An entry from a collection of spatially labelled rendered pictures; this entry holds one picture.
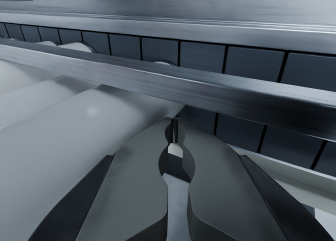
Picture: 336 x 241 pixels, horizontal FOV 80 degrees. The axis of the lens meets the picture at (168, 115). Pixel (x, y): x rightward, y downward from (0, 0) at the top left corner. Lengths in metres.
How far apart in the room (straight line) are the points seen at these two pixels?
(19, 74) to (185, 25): 0.13
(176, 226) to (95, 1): 0.31
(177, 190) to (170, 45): 0.17
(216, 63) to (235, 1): 0.06
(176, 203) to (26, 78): 0.21
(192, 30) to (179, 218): 0.23
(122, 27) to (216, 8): 0.09
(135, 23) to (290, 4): 0.13
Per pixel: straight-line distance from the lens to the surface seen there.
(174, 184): 0.26
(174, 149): 0.17
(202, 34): 0.17
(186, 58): 0.17
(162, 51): 0.18
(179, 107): 0.16
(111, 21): 0.21
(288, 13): 0.20
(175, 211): 0.30
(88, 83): 0.17
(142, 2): 0.25
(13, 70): 0.19
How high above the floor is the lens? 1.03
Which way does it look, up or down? 49 degrees down
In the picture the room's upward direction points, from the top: 131 degrees counter-clockwise
